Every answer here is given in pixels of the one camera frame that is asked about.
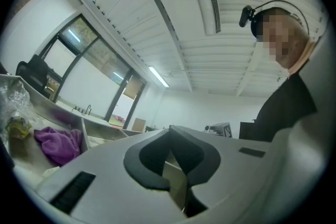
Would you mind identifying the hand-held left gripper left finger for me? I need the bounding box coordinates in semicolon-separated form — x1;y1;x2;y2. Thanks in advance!
123;127;171;191

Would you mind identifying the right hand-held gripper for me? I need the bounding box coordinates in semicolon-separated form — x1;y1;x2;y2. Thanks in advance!
205;122;234;138

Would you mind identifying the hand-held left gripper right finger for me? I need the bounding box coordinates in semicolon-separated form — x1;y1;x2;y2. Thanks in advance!
169;125;221;219

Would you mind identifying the purple cloth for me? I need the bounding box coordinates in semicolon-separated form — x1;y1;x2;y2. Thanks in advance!
33;126;85;167

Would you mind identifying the yellow-green packet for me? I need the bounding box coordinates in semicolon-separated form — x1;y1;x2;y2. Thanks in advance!
6;115;33;139

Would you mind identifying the clear plastic bag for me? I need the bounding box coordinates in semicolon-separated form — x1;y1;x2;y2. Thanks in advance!
0;80;40;140

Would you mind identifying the brown cardboard board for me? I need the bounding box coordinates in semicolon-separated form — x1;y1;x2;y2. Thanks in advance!
131;118;146;133

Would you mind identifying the person's black shirt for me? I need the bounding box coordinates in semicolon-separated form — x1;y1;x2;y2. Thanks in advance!
239;72;318;143

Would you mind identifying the white counter with sink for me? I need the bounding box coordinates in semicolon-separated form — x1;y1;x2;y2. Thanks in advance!
55;100;112;127

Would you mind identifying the brown panel on window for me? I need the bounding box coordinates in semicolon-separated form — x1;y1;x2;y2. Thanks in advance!
122;77;143;100

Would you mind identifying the large black-framed window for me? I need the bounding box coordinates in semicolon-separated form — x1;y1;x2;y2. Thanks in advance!
43;14;147;130

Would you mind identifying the person's head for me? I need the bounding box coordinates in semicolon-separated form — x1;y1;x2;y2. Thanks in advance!
250;6;310;69

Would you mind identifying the black mesh office chair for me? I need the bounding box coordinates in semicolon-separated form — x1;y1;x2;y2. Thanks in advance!
15;54;50;93

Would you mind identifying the black head camera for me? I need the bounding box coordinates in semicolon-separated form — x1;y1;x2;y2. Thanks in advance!
238;0;311;38

